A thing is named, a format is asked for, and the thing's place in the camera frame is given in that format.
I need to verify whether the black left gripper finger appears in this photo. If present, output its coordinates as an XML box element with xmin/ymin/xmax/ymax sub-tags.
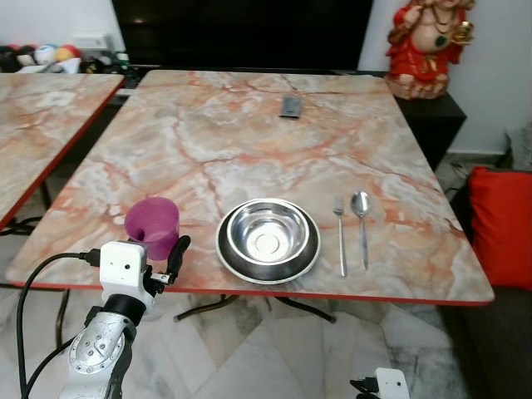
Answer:
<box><xmin>166</xmin><ymin>235</ymin><xmax>192</xmax><ymax>279</ymax></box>

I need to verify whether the purple plastic cup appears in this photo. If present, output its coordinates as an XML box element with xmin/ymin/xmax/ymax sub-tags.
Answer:
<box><xmin>125</xmin><ymin>197</ymin><xmax>180</xmax><ymax>261</ymax></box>

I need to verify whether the stainless steel plate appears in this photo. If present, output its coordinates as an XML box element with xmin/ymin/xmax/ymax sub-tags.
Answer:
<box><xmin>216</xmin><ymin>198</ymin><xmax>321</xmax><ymax>285</ymax></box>

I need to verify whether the stainless steel bowl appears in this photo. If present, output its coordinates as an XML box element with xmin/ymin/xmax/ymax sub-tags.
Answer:
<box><xmin>226</xmin><ymin>200</ymin><xmax>312</xmax><ymax>264</ymax></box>

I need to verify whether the marble pattern folding table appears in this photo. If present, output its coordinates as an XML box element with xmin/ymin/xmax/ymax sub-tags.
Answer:
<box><xmin>4</xmin><ymin>69</ymin><xmax>495</xmax><ymax>325</ymax></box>

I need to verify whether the red cushion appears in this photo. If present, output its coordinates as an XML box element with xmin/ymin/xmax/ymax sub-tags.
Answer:
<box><xmin>468</xmin><ymin>166</ymin><xmax>532</xmax><ymax>290</ymax></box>

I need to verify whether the stainless steel fork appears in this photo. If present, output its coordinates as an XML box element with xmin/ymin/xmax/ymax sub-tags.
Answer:
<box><xmin>333</xmin><ymin>196</ymin><xmax>347</xmax><ymax>278</ymax></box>

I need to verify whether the dark grey sofa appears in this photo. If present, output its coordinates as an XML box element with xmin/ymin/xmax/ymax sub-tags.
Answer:
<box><xmin>439</xmin><ymin>286</ymin><xmax>532</xmax><ymax>399</ymax></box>

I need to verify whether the small black device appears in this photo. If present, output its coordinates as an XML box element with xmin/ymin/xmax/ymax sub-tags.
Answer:
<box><xmin>280</xmin><ymin>96</ymin><xmax>303</xmax><ymax>119</ymax></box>

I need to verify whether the marble folding table with labels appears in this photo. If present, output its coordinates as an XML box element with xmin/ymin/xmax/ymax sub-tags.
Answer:
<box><xmin>0</xmin><ymin>72</ymin><xmax>126</xmax><ymax>230</ymax></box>

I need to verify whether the stainless steel spoon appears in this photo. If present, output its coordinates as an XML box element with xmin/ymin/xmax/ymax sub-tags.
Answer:
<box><xmin>351</xmin><ymin>191</ymin><xmax>372</xmax><ymax>271</ymax></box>

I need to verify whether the orange and yellow round doll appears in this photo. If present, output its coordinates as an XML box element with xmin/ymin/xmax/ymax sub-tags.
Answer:
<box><xmin>56</xmin><ymin>43</ymin><xmax>81</xmax><ymax>64</ymax></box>

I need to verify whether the black television screen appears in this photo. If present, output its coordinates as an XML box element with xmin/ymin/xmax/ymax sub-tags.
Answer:
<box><xmin>112</xmin><ymin>0</ymin><xmax>373</xmax><ymax>71</ymax></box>

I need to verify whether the white and blue round doll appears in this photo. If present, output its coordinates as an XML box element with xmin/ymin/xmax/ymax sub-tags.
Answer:
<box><xmin>35</xmin><ymin>43</ymin><xmax>57</xmax><ymax>66</ymax></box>

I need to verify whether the black mouse figure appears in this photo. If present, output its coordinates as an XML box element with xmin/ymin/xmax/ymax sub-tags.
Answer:
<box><xmin>0</xmin><ymin>46</ymin><xmax>34</xmax><ymax>73</ymax></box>

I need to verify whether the black side cabinet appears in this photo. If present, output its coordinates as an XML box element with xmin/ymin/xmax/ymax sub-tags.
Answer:
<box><xmin>395</xmin><ymin>87</ymin><xmax>466</xmax><ymax>172</ymax></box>

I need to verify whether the red seated statue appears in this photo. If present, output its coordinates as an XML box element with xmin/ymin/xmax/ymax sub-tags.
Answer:
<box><xmin>387</xmin><ymin>0</ymin><xmax>476</xmax><ymax>101</ymax></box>

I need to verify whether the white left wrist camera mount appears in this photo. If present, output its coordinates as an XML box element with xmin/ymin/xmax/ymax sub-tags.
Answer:
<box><xmin>98</xmin><ymin>241</ymin><xmax>159</xmax><ymax>313</ymax></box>

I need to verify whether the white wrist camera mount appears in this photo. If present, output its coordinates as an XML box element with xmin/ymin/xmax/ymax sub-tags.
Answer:
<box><xmin>98</xmin><ymin>241</ymin><xmax>159</xmax><ymax>313</ymax></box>
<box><xmin>374</xmin><ymin>367</ymin><xmax>411</xmax><ymax>399</ymax></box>

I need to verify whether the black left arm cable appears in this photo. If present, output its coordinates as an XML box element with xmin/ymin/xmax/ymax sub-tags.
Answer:
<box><xmin>17</xmin><ymin>252</ymin><xmax>102</xmax><ymax>399</ymax></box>

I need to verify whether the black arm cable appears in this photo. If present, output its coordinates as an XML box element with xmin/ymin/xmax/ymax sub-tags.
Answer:
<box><xmin>349</xmin><ymin>377</ymin><xmax>379</xmax><ymax>397</ymax></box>
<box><xmin>17</xmin><ymin>252</ymin><xmax>102</xmax><ymax>399</ymax></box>

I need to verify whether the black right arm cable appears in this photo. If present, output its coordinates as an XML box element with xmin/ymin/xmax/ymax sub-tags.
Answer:
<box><xmin>349</xmin><ymin>377</ymin><xmax>379</xmax><ymax>397</ymax></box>

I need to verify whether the white wall socket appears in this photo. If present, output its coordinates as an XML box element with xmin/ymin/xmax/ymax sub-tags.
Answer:
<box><xmin>71</xmin><ymin>33</ymin><xmax>111</xmax><ymax>53</ymax></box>

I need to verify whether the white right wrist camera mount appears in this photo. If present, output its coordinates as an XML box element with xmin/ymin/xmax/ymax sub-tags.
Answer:
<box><xmin>374</xmin><ymin>367</ymin><xmax>411</xmax><ymax>399</ymax></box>

